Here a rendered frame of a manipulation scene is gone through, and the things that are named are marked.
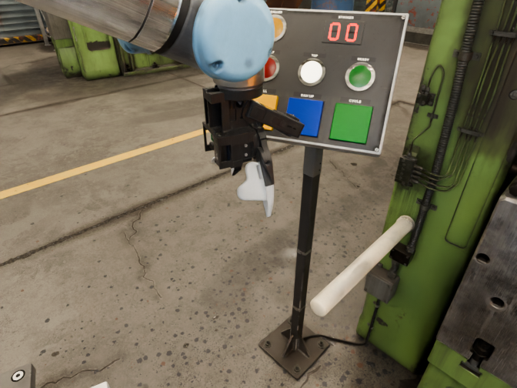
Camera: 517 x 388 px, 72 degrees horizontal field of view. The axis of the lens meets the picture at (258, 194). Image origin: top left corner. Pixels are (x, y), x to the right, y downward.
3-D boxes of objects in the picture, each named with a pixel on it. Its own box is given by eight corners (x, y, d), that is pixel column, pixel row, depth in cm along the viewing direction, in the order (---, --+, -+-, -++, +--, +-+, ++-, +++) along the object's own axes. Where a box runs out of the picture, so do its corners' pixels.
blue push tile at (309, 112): (316, 137, 74) (323, 101, 73) (282, 131, 76) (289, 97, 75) (317, 137, 76) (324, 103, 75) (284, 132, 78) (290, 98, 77)
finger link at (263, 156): (257, 188, 58) (243, 138, 58) (266, 186, 58) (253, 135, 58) (268, 185, 53) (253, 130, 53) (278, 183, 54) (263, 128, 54)
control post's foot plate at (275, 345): (298, 384, 128) (299, 370, 123) (255, 345, 141) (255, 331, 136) (332, 346, 141) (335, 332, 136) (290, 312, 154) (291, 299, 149)
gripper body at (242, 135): (205, 153, 60) (198, 81, 53) (251, 144, 63) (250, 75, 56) (221, 174, 54) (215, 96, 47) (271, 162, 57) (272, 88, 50)
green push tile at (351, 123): (365, 144, 71) (372, 106, 70) (329, 138, 73) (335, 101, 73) (365, 145, 73) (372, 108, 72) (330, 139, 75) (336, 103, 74)
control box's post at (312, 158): (295, 352, 139) (323, 70, 79) (288, 346, 141) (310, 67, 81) (301, 346, 141) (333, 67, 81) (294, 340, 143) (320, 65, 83)
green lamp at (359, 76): (364, 91, 71) (368, 68, 68) (344, 86, 73) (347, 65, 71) (371, 88, 72) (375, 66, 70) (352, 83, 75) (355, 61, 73)
